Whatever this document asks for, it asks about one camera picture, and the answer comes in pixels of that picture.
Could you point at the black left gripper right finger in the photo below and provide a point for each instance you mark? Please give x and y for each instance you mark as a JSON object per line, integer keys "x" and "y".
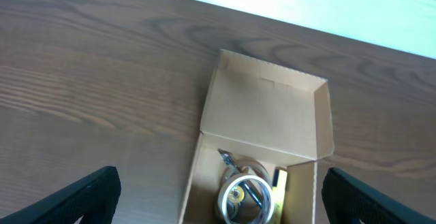
{"x": 348, "y": 200}

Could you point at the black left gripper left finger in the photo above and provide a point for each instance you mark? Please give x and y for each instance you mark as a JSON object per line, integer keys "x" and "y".
{"x": 92, "y": 199}

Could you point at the yellow highlighter marker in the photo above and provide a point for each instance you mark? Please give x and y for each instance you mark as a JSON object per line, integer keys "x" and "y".
{"x": 278, "y": 192}

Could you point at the clear tape roll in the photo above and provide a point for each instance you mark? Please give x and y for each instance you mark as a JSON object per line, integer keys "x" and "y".
{"x": 247, "y": 164}

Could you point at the black pen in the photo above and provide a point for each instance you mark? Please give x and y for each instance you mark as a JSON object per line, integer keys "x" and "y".
{"x": 230, "y": 161}

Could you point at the white tape roll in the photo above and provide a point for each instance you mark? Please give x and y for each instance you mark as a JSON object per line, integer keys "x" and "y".
{"x": 266, "y": 212}

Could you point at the cardboard box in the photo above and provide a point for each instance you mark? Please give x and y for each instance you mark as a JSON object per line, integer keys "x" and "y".
{"x": 266, "y": 112}

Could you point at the black yellow correction tape dispenser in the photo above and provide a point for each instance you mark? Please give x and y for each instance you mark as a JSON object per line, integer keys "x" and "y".
{"x": 235, "y": 198}

